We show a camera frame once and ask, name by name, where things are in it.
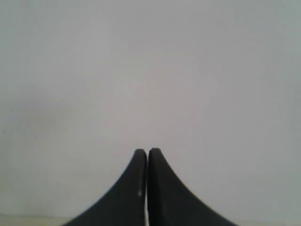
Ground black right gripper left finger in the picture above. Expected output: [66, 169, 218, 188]
[65, 149, 147, 226]

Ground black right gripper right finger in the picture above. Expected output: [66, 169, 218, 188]
[147, 148, 235, 226]

